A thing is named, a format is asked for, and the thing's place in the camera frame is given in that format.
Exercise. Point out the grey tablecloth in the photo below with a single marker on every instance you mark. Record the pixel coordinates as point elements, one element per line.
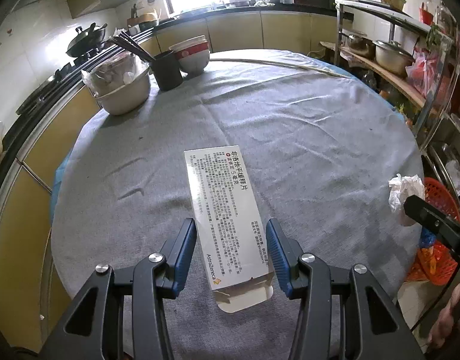
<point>289,138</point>

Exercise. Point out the white medicine box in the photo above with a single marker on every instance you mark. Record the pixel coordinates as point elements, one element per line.
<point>222,195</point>

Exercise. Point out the metal storage rack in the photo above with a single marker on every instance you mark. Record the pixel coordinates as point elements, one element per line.
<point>402,82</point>

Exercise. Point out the small steel pot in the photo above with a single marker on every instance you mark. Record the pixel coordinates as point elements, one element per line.
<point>359,47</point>

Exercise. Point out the square metal container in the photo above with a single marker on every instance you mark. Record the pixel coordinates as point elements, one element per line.
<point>121,97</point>

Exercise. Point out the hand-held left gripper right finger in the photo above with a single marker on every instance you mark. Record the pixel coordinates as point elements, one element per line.
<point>280,255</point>

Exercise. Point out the bundle of dark chopsticks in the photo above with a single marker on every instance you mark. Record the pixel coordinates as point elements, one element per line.
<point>132,47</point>

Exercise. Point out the person's right hand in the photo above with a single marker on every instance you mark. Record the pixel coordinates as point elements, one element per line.
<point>441,326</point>

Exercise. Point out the black wok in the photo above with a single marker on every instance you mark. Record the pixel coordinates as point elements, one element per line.
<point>85,39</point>

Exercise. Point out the teal under cloth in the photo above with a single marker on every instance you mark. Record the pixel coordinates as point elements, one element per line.
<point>58,180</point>

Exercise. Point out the yellow ceramic bowl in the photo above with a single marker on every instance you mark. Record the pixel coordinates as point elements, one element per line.
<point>391,0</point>

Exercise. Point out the yellow counter cabinets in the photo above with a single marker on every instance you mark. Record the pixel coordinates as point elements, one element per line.
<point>252,30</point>

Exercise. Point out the red plastic bag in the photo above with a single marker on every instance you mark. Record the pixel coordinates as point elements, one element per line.
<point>424,75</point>

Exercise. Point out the white tissue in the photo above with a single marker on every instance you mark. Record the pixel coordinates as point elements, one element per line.
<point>402,191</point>

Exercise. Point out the red plastic mesh basket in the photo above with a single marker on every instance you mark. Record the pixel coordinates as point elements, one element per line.
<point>443,195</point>

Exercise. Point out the black chopstick holder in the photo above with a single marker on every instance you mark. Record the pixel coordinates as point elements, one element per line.
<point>168,75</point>

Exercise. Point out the large steel pot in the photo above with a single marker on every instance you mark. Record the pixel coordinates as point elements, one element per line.
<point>392,58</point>

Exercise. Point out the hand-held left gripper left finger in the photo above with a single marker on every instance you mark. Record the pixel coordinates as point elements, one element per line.
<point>183,255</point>

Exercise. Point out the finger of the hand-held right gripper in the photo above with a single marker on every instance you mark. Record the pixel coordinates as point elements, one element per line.
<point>436,221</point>

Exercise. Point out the red white bowl stack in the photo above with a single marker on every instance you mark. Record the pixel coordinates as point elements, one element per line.
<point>192,58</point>

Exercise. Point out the blue orange plastic bag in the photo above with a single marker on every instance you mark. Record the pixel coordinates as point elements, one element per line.
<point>427,240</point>

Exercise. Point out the black gas stove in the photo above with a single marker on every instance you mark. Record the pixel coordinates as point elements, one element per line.
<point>61,75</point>

